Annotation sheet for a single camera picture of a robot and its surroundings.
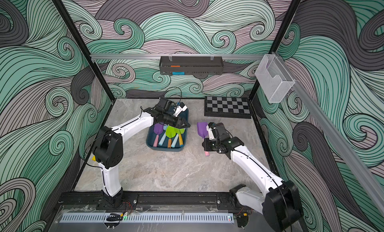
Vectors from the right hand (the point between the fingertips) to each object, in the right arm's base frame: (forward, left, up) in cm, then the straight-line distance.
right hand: (206, 144), depth 82 cm
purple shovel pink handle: (+17, +31, -10) cm, 37 cm away
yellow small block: (-17, +45, +23) cm, 53 cm away
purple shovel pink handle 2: (+7, +2, +3) cm, 8 cm away
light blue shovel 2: (+7, +19, -8) cm, 22 cm away
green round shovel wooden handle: (+14, +15, -9) cm, 22 cm away
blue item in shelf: (+37, +16, +21) cm, 46 cm away
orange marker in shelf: (+44, +18, +22) cm, 53 cm away
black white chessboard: (+35, -21, -8) cm, 41 cm away
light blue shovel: (+10, +26, -8) cm, 29 cm away
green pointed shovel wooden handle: (+14, +23, -10) cm, 28 cm away
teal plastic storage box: (+10, +28, -8) cm, 31 cm away
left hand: (+10, +10, +6) cm, 16 cm away
